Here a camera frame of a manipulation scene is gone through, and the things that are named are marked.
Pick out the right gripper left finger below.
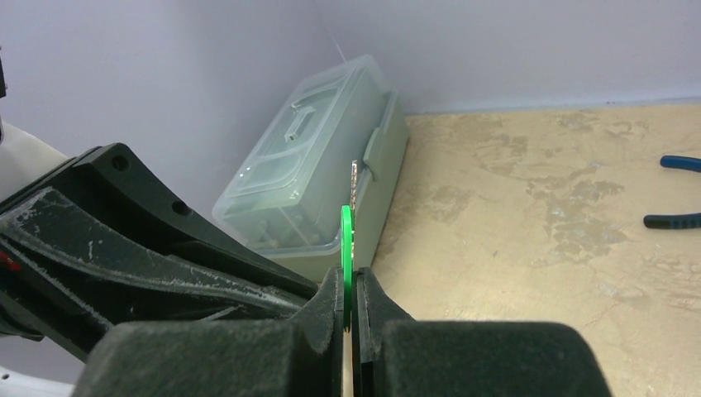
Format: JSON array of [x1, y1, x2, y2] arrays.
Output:
[[73, 268, 344, 396]]

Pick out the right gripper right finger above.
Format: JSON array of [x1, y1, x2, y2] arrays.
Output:
[[352, 268, 612, 396]]

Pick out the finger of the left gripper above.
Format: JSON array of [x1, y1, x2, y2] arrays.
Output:
[[1, 143, 317, 300], [1, 188, 310, 359]]

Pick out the green tagged key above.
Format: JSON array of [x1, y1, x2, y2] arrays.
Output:
[[340, 160, 358, 332]]

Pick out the translucent plastic storage box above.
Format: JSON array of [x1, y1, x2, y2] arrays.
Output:
[[212, 55, 409, 282]]

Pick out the blue handled pliers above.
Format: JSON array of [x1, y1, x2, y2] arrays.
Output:
[[642, 155, 700, 230]]

